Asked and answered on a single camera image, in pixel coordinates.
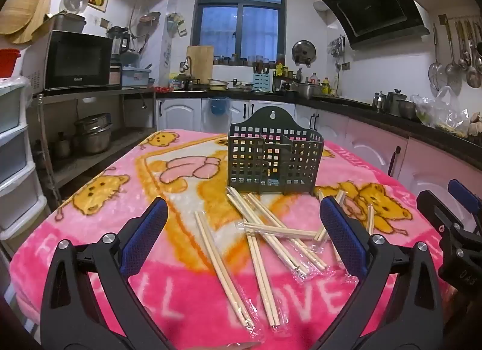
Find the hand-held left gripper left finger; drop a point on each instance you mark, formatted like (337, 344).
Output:
(145, 237)

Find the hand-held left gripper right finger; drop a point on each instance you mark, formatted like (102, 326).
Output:
(340, 237)

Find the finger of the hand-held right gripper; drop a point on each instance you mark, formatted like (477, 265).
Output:
(463, 195)
(433, 205)

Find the pile of chopsticks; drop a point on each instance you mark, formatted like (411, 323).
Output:
(263, 227)

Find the dark green perforated utensil holder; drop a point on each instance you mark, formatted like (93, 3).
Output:
(244, 161)

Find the hanging whisk and utensils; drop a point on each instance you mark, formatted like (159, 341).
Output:
(338, 46)

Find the pink printed bear blanket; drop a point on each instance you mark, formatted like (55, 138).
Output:
(113, 169)

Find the clear plastic bag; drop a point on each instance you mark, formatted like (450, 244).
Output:
(440, 109)

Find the steel basin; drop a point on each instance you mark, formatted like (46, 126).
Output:
(407, 109)

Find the large steel kettle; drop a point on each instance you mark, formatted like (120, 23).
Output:
(395, 103)

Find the stacked steel pots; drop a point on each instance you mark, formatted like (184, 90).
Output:
(94, 133)

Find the small steel kettle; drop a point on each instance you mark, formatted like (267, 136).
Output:
(379, 101)

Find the black kitchen countertop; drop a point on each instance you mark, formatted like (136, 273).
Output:
(357, 105)

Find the row of hanging ladles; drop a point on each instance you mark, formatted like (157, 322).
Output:
(463, 52)

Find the steel cooking pot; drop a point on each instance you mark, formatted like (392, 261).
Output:
(309, 90)

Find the group of sauce bottles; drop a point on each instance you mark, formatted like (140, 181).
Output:
(327, 87)

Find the blue plastic bag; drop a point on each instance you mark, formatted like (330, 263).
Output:
(219, 105)

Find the metal shelf rack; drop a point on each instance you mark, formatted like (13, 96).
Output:
(94, 94)

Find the white plastic drawer unit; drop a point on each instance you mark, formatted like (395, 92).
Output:
(15, 146)

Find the blue plastic dish box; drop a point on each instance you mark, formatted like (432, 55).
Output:
(135, 76)

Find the light blue cutlery holder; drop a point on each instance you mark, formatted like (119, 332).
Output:
(261, 82)

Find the steel kitchen faucet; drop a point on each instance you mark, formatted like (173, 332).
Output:
(187, 63)

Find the wooden cutting board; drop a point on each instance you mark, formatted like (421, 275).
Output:
(200, 61)

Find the black microwave oven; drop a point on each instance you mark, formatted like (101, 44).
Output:
(75, 60)

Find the black blender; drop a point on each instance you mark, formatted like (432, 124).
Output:
(117, 39)

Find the row of spice jars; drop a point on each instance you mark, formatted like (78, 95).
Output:
(241, 60)

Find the hanging metal strainer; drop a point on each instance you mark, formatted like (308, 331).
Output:
(148, 22)

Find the red plastic basin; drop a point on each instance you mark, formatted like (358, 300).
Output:
(7, 61)

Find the metal box with lid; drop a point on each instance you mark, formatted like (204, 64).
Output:
(69, 23)

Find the dark framed window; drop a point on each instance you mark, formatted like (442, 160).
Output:
(260, 22)

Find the round bamboo board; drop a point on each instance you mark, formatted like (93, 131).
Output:
(22, 3)
(28, 38)

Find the wall power outlet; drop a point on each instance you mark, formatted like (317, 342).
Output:
(345, 66)

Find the steel pot lid on wall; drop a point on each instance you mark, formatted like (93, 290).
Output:
(303, 52)

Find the wall light switch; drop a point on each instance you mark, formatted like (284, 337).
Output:
(104, 23)

